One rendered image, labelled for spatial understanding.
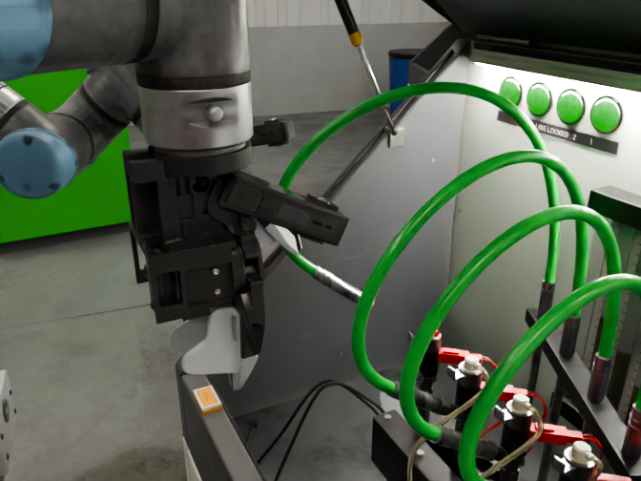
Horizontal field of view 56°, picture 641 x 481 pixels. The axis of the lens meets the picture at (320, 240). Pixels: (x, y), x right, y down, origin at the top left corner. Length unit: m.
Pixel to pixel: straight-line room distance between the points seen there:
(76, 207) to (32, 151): 3.34
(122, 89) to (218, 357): 0.42
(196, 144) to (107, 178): 3.61
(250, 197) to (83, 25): 0.16
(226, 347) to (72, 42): 0.25
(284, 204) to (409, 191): 0.66
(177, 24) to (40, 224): 3.70
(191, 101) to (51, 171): 0.33
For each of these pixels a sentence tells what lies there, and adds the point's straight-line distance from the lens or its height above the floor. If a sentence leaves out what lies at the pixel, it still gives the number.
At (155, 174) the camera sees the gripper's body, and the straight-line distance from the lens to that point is 0.42.
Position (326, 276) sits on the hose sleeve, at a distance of 0.81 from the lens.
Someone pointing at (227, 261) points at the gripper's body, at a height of 1.37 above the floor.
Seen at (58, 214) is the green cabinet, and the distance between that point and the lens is 4.04.
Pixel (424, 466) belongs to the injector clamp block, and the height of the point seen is 0.98.
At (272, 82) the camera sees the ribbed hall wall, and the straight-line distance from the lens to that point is 7.36.
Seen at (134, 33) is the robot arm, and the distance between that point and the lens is 0.37.
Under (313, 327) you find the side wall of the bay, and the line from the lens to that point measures 1.10.
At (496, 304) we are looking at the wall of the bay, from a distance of 1.13.
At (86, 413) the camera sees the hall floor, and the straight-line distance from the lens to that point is 2.59.
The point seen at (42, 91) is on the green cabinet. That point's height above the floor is 0.94.
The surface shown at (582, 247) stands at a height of 1.26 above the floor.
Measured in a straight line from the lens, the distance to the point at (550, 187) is 0.84.
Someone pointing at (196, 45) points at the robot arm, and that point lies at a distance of 0.39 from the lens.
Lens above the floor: 1.55
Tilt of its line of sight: 24 degrees down
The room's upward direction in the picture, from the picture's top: straight up
